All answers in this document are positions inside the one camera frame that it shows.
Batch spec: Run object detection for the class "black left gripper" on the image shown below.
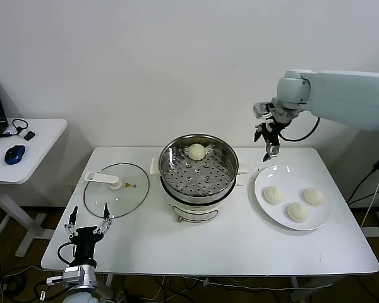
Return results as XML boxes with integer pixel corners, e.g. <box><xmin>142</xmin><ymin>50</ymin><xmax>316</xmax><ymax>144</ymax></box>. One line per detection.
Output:
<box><xmin>63</xmin><ymin>201</ymin><xmax>112</xmax><ymax>266</ymax></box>

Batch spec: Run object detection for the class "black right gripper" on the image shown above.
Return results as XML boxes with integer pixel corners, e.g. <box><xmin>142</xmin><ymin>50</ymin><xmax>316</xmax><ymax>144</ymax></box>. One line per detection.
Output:
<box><xmin>253</xmin><ymin>119</ymin><xmax>284</xmax><ymax>163</ymax></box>

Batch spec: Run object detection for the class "white steamed baozi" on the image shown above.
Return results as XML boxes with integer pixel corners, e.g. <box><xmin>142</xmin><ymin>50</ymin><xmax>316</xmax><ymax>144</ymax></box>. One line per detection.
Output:
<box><xmin>263</xmin><ymin>186</ymin><xmax>285</xmax><ymax>205</ymax></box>
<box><xmin>286</xmin><ymin>202</ymin><xmax>310</xmax><ymax>222</ymax></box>
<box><xmin>302</xmin><ymin>187</ymin><xmax>325</xmax><ymax>206</ymax></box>
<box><xmin>185</xmin><ymin>143</ymin><xmax>207</xmax><ymax>161</ymax></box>

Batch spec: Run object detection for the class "perforated steel steamer basket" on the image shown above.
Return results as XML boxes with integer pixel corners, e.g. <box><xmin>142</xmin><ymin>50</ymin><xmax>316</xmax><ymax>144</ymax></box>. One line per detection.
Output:
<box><xmin>159</xmin><ymin>134</ymin><xmax>240</xmax><ymax>203</ymax></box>

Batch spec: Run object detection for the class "white table leg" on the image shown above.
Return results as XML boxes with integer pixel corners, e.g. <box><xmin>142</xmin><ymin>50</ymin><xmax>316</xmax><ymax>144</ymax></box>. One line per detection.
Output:
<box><xmin>104</xmin><ymin>273</ymin><xmax>115</xmax><ymax>299</ymax></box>
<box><xmin>289</xmin><ymin>276</ymin><xmax>304</xmax><ymax>303</ymax></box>

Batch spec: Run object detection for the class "white side table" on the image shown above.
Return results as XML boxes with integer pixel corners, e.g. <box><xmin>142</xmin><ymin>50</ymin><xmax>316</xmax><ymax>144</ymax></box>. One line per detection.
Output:
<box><xmin>0</xmin><ymin>119</ymin><xmax>69</xmax><ymax>258</ymax></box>

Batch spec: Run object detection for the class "white round plate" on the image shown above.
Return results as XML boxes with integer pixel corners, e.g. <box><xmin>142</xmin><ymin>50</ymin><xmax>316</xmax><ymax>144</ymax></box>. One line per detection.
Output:
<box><xmin>253</xmin><ymin>164</ymin><xmax>332</xmax><ymax>231</ymax></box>

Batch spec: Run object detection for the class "blue computer mouse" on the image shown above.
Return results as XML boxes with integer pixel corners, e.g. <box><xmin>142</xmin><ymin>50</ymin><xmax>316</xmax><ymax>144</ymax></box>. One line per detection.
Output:
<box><xmin>4</xmin><ymin>145</ymin><xmax>27</xmax><ymax>165</ymax></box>

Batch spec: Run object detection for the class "white electric cooking pot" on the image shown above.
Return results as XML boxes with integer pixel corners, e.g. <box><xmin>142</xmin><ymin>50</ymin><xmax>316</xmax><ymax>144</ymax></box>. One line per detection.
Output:
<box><xmin>150</xmin><ymin>156</ymin><xmax>249</xmax><ymax>223</ymax></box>

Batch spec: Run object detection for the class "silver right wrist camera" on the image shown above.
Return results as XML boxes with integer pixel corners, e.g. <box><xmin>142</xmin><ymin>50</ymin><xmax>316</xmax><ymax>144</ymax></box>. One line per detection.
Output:
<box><xmin>251</xmin><ymin>100</ymin><xmax>274</xmax><ymax>121</ymax></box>

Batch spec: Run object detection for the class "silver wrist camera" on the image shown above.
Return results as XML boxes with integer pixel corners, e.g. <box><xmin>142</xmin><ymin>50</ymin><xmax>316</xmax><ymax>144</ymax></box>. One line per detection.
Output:
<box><xmin>251</xmin><ymin>100</ymin><xmax>274</xmax><ymax>121</ymax></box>
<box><xmin>46</xmin><ymin>264</ymin><xmax>83</xmax><ymax>285</ymax></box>

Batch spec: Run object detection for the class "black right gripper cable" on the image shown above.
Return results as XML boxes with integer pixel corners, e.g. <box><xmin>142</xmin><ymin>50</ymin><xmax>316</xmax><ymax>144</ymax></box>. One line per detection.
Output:
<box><xmin>279</xmin><ymin>116</ymin><xmax>322</xmax><ymax>142</ymax></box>

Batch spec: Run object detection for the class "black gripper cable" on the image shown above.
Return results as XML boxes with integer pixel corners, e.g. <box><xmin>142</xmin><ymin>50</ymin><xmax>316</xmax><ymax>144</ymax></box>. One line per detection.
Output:
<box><xmin>56</xmin><ymin>242</ymin><xmax>77</xmax><ymax>266</ymax></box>
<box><xmin>279</xmin><ymin>116</ymin><xmax>322</xmax><ymax>142</ymax></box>

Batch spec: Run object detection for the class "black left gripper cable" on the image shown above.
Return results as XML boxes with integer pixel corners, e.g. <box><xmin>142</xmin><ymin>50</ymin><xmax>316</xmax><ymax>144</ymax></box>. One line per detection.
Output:
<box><xmin>56</xmin><ymin>242</ymin><xmax>77</xmax><ymax>266</ymax></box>

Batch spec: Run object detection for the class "glass lid with white handle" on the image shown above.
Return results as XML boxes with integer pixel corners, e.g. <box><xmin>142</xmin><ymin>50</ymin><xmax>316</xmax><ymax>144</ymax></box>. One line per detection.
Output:
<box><xmin>83</xmin><ymin>162</ymin><xmax>151</xmax><ymax>220</ymax></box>

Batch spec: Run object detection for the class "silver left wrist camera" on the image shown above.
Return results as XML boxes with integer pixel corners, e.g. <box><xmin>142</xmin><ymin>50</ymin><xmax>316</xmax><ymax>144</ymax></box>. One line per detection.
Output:
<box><xmin>46</xmin><ymin>264</ymin><xmax>83</xmax><ymax>285</ymax></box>

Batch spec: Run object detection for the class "black looped cable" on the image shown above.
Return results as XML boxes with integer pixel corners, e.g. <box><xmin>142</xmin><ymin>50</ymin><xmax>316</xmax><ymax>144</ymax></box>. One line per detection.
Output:
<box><xmin>1</xmin><ymin>119</ymin><xmax>30</xmax><ymax>138</ymax></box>

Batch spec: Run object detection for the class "white hanging cable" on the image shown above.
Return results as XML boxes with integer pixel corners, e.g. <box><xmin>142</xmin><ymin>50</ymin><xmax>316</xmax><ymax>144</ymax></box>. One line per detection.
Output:
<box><xmin>361</xmin><ymin>167</ymin><xmax>379</xmax><ymax>228</ymax></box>

